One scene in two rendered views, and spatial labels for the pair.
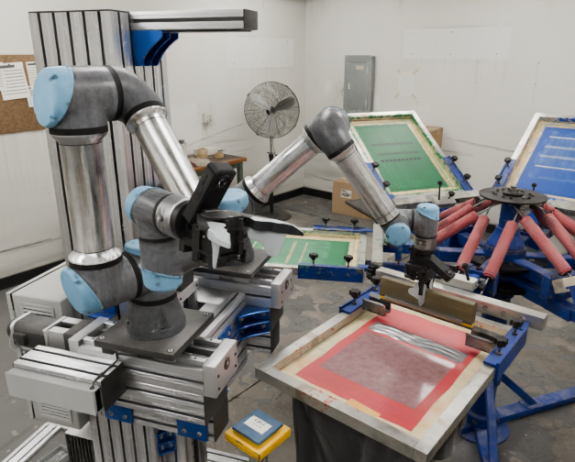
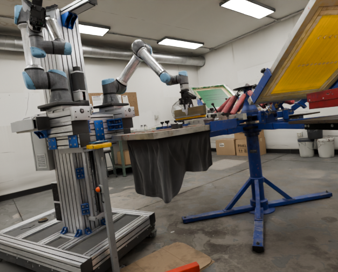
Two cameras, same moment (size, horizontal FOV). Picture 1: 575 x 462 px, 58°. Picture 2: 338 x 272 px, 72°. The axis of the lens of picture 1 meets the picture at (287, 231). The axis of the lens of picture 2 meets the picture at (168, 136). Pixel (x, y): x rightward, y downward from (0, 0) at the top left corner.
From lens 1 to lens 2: 1.18 m
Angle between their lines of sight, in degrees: 20
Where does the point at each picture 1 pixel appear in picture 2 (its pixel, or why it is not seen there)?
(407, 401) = not seen: hidden behind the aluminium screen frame
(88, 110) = (26, 15)
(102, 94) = not seen: hidden behind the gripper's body
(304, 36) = (198, 84)
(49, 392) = (21, 125)
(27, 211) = not seen: hidden behind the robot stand
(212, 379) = (72, 111)
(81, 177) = (25, 38)
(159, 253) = (33, 39)
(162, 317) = (59, 95)
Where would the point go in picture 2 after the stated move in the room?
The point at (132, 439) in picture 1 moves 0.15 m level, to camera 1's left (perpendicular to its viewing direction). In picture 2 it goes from (67, 172) to (52, 174)
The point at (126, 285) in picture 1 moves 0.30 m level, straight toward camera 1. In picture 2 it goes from (42, 77) to (19, 66)
